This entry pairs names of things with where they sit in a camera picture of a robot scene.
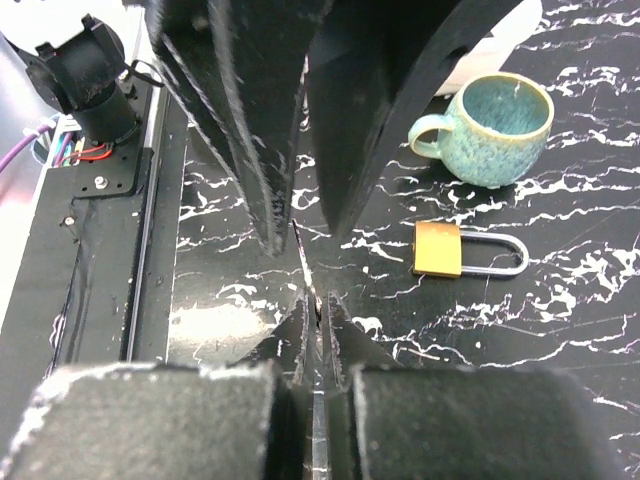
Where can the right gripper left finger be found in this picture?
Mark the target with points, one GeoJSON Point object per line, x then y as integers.
{"type": "Point", "coordinates": [246, 420]}

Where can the cream plastic tray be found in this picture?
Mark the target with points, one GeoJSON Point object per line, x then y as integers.
{"type": "Point", "coordinates": [490, 54]}

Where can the green ceramic mug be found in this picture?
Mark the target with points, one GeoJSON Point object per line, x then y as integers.
{"type": "Point", "coordinates": [493, 131]}

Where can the brass padlock silver shackle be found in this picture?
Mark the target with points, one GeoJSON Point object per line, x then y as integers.
{"type": "Point", "coordinates": [437, 251]}

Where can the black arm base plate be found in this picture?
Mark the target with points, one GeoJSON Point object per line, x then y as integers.
{"type": "Point", "coordinates": [95, 282]}

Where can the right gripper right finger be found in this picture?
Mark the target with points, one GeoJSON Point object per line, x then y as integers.
{"type": "Point", "coordinates": [388, 421]}

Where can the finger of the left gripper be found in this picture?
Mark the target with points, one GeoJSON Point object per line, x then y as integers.
{"type": "Point", "coordinates": [236, 68]}
{"type": "Point", "coordinates": [373, 68]}

